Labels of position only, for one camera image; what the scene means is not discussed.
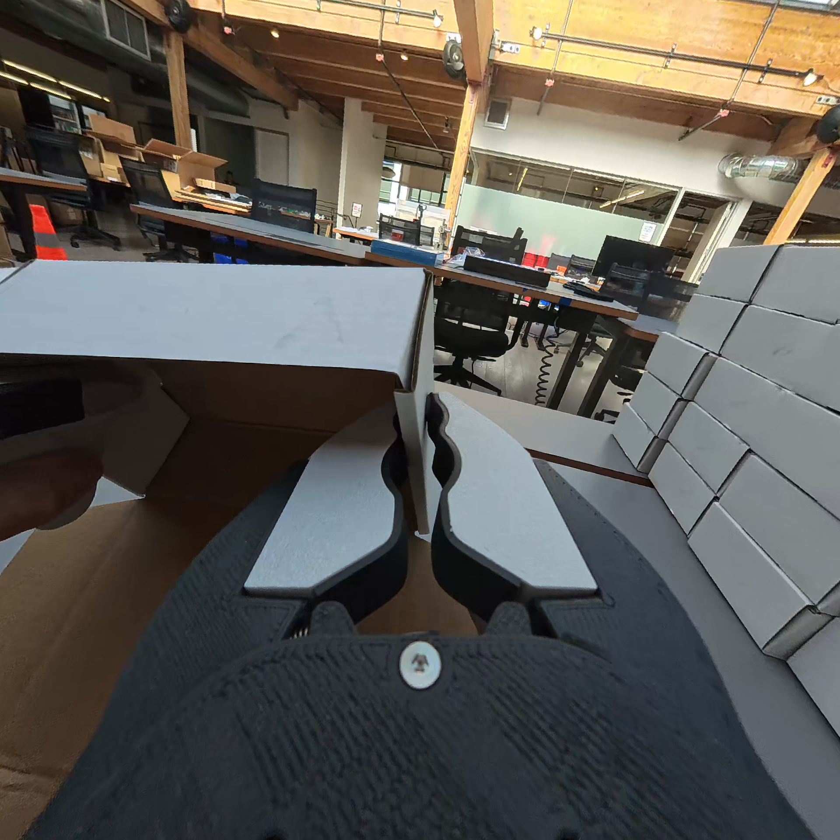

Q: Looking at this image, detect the long black case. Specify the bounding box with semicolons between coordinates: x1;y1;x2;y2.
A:
462;255;552;288

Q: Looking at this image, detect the flat blue package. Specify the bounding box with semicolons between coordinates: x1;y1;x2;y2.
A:
369;238;448;268

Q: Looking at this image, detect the black office chair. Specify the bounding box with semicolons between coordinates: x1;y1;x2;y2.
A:
120;157;198;263
377;213;422;247
249;178;318;234
433;281;526;396
26;125;122;250
451;226;528;265
594;262;698;424

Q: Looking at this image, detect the black framed desk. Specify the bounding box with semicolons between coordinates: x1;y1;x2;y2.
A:
364;252;641;417
130;202;368;265
577;314;683;421
0;167;89;260

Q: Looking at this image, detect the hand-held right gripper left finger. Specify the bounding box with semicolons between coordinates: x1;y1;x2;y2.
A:
243;402;411;636

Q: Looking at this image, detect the stack of folded white cartons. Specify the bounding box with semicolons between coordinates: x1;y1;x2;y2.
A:
612;243;840;719

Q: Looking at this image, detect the black coiled cable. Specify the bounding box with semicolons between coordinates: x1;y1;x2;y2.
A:
533;338;560;406

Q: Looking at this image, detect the person's left hand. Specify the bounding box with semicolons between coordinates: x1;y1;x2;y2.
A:
0;453;105;542

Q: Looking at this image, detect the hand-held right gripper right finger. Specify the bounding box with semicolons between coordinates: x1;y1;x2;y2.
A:
425;391;603;636

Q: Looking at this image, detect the open brown cardboard carton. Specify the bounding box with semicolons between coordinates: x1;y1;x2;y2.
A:
141;138;228;191

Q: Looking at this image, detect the white cardboard box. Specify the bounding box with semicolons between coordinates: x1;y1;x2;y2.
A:
0;258;485;840

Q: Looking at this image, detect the orange traffic cone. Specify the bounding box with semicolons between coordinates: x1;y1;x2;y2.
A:
28;203;70;262

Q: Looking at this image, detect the black computer monitor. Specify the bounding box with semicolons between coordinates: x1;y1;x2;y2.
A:
591;235;677;280

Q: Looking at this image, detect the silver ventilation duct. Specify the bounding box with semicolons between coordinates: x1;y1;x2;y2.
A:
718;152;807;181

